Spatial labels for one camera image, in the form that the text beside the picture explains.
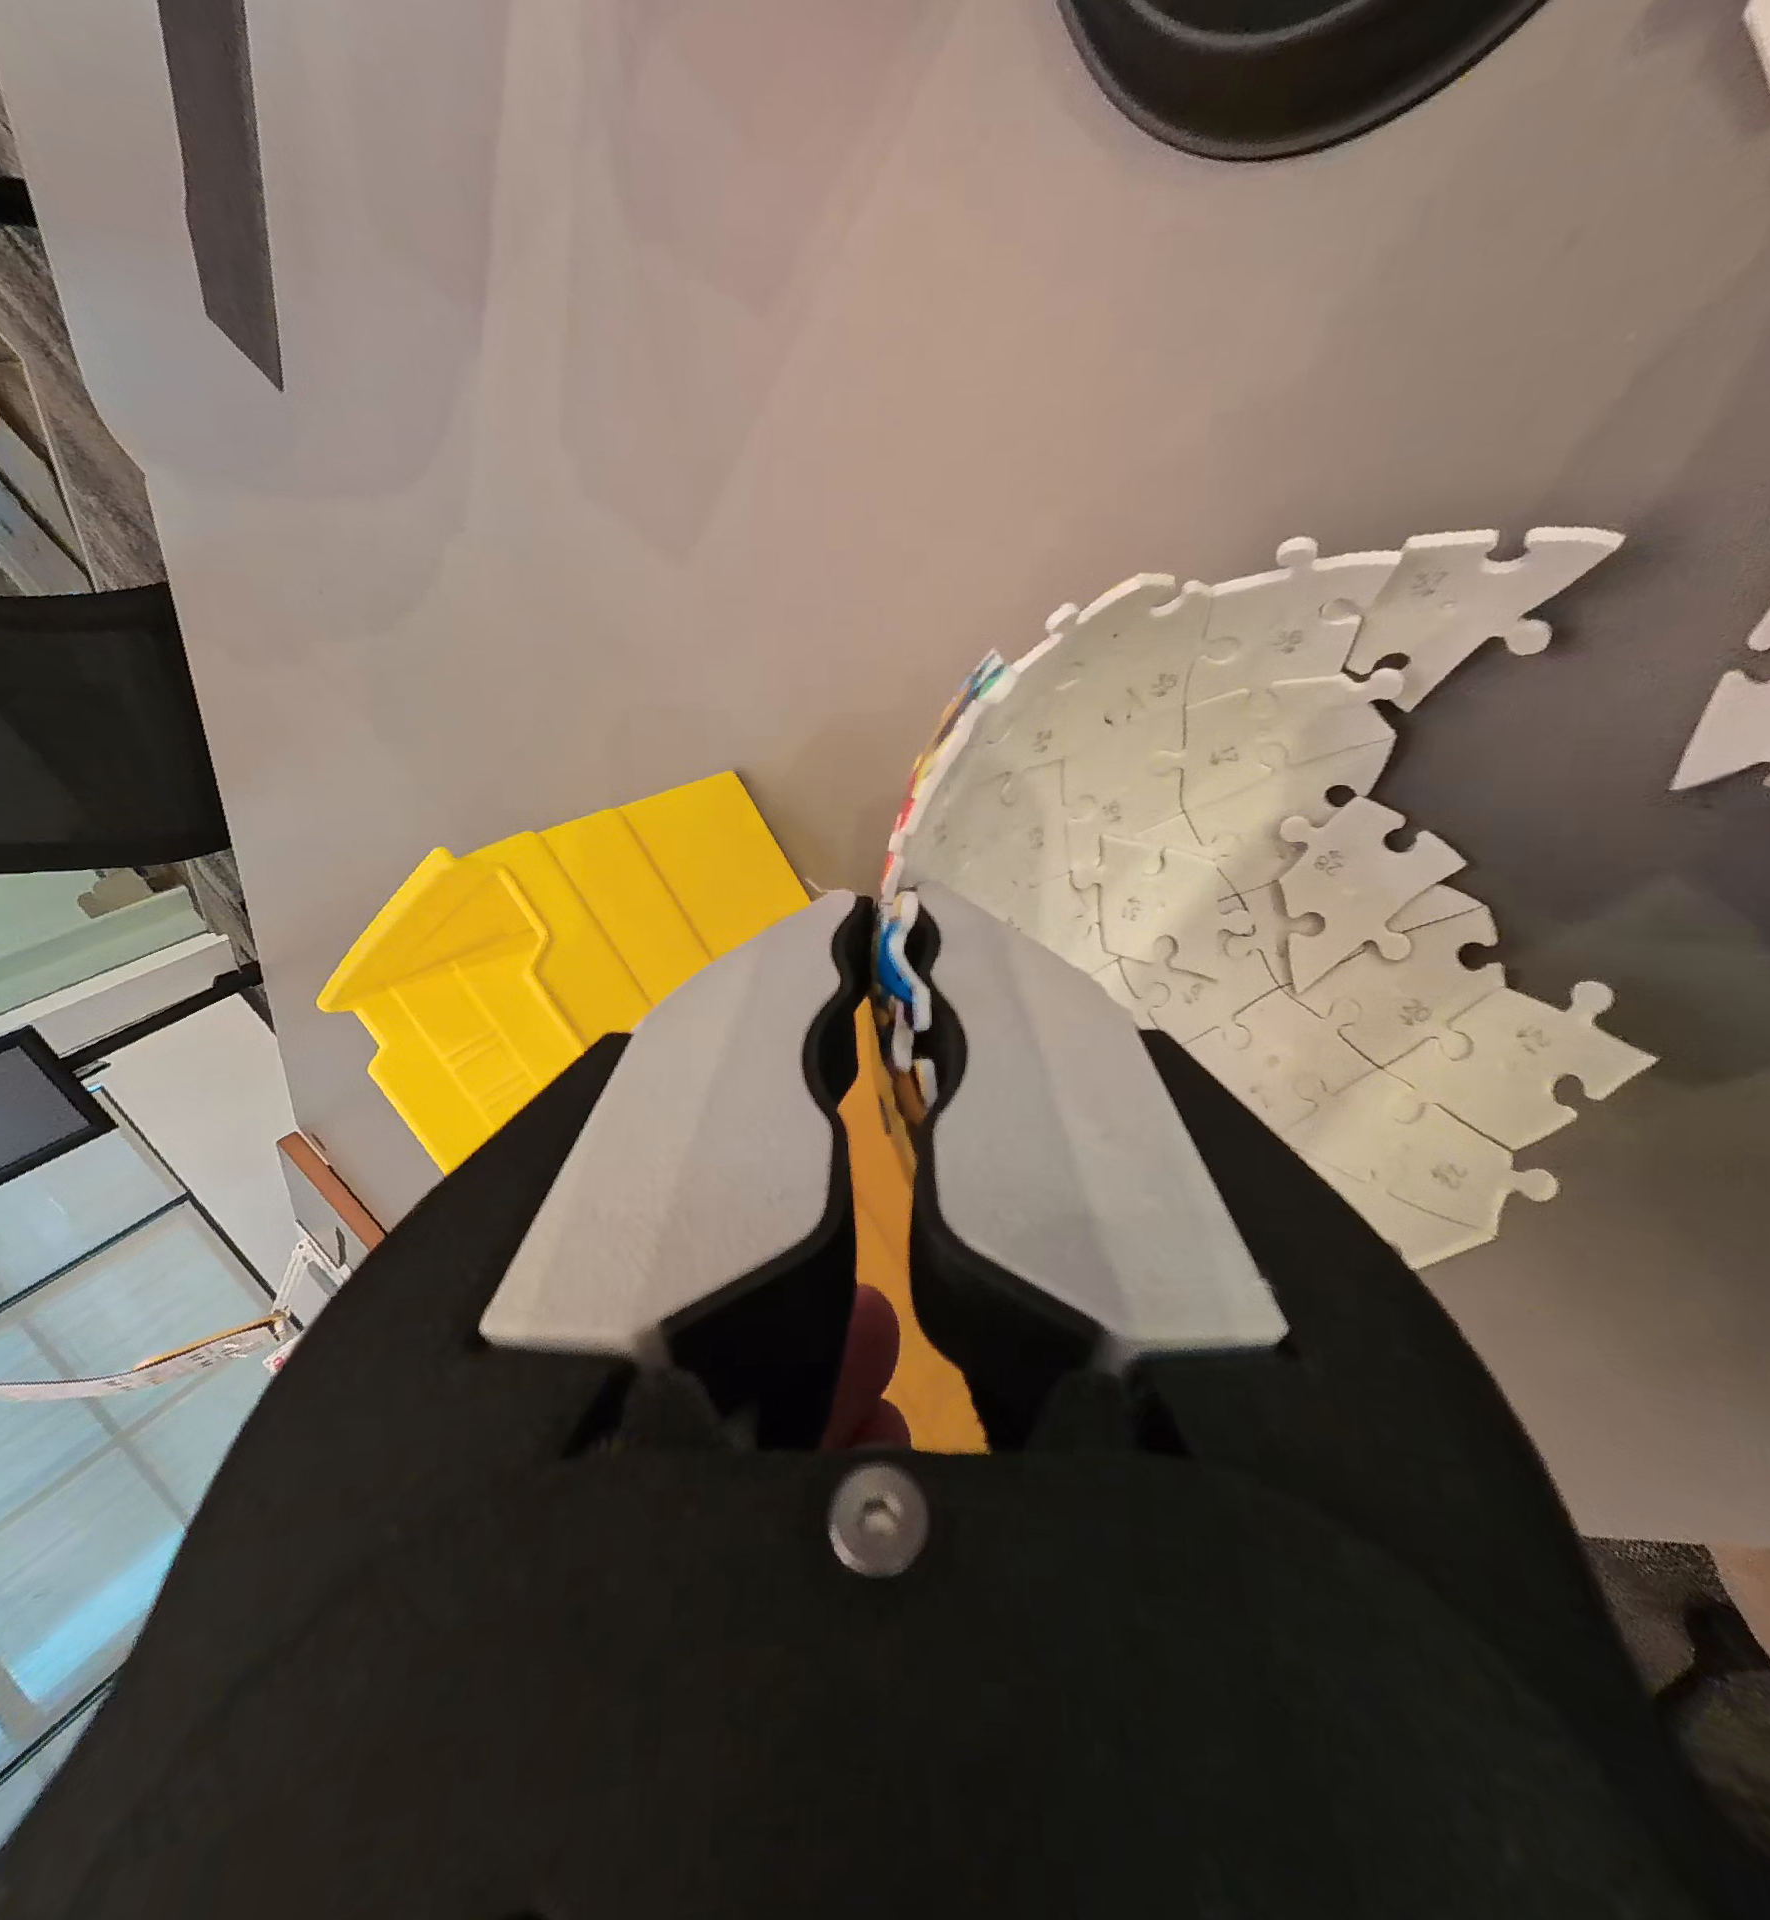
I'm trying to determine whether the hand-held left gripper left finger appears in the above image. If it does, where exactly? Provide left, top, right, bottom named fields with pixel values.
left=480, top=889, right=878, bottom=1362

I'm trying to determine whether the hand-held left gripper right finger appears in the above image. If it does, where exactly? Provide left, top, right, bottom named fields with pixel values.
left=908, top=882, right=1289, bottom=1373

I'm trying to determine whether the partly assembled puzzle ball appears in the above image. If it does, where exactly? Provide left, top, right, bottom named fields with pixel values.
left=848, top=524, right=1658, bottom=1448

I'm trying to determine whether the black round ball stand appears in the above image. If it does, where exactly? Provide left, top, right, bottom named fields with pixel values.
left=1058, top=0, right=1554, bottom=162

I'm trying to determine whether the person's left hand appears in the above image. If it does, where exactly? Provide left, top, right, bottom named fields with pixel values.
left=826, top=1286, right=911, bottom=1451

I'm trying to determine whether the yellow plastic bin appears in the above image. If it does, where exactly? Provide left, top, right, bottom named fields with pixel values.
left=320, top=770, right=813, bottom=1174

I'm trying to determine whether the brown wooden furniture edge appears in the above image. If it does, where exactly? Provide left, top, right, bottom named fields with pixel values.
left=278, top=1131, right=390, bottom=1250

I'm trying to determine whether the white and orange flat tag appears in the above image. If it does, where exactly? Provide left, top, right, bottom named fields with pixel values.
left=0, top=1231, right=347, bottom=1404

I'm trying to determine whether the dark wall screen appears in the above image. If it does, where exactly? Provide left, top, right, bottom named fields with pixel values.
left=0, top=1027, right=110, bottom=1221

